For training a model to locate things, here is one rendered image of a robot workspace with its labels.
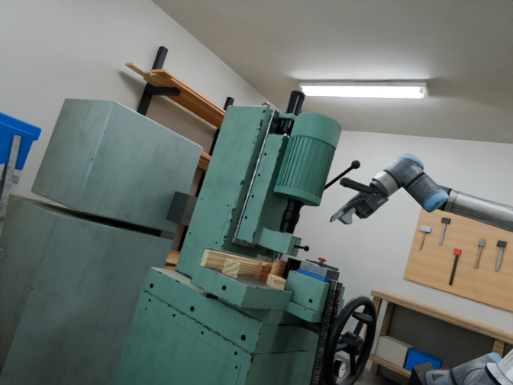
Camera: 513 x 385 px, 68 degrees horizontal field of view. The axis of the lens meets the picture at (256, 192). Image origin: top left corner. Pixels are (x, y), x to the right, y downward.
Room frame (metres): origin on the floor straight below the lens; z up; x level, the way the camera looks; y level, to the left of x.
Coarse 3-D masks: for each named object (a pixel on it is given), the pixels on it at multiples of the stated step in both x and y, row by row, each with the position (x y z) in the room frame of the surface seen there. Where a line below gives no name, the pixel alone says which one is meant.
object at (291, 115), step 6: (294, 96) 1.45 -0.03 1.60; (300, 96) 1.44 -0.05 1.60; (288, 102) 1.47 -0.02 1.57; (294, 102) 1.44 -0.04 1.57; (300, 102) 1.45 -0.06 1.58; (288, 108) 1.46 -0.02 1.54; (294, 108) 1.44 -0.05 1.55; (300, 108) 1.46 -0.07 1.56; (282, 114) 1.45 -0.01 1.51; (288, 114) 1.43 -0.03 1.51; (294, 114) 1.44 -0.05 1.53; (282, 120) 1.47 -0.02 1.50; (288, 120) 1.44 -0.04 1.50; (294, 120) 1.43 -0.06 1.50; (282, 126) 1.45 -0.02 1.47; (288, 126) 1.44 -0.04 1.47; (282, 132) 1.47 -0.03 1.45; (288, 132) 1.45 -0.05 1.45
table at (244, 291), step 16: (208, 272) 1.12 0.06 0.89; (208, 288) 1.10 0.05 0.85; (224, 288) 1.06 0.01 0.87; (240, 288) 1.03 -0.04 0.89; (256, 288) 1.05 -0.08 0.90; (272, 288) 1.12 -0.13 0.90; (240, 304) 1.02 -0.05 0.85; (256, 304) 1.07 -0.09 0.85; (272, 304) 1.12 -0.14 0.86; (288, 304) 1.17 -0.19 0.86; (320, 320) 1.15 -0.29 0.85
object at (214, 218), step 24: (240, 120) 1.49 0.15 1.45; (264, 120) 1.43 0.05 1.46; (216, 144) 1.55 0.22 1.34; (240, 144) 1.46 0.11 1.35; (216, 168) 1.52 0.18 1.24; (240, 168) 1.44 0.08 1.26; (216, 192) 1.49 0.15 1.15; (240, 192) 1.42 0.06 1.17; (192, 216) 1.55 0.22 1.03; (216, 216) 1.46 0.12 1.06; (192, 240) 1.52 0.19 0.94; (216, 240) 1.44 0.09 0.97; (192, 264) 1.50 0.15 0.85
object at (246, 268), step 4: (236, 260) 1.20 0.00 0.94; (240, 260) 1.24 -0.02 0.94; (240, 264) 1.22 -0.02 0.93; (244, 264) 1.23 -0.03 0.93; (248, 264) 1.25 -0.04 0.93; (252, 264) 1.26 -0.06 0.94; (256, 264) 1.28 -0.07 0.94; (240, 268) 1.22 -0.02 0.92; (244, 268) 1.24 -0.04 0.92; (248, 268) 1.25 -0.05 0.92; (252, 268) 1.27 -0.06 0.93; (256, 268) 1.28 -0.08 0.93; (240, 272) 1.23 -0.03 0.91; (244, 272) 1.24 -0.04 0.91; (248, 272) 1.26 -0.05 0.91; (252, 272) 1.27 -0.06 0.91; (252, 276) 1.28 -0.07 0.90
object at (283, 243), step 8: (264, 232) 1.40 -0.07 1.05; (272, 232) 1.38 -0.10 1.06; (280, 232) 1.35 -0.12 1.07; (264, 240) 1.39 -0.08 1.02; (272, 240) 1.37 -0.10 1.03; (280, 240) 1.35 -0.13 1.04; (288, 240) 1.33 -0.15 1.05; (296, 240) 1.35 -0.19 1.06; (272, 248) 1.36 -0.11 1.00; (280, 248) 1.34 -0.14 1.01; (288, 248) 1.32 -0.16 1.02; (296, 248) 1.36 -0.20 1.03; (280, 256) 1.37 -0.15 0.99; (296, 256) 1.37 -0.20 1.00
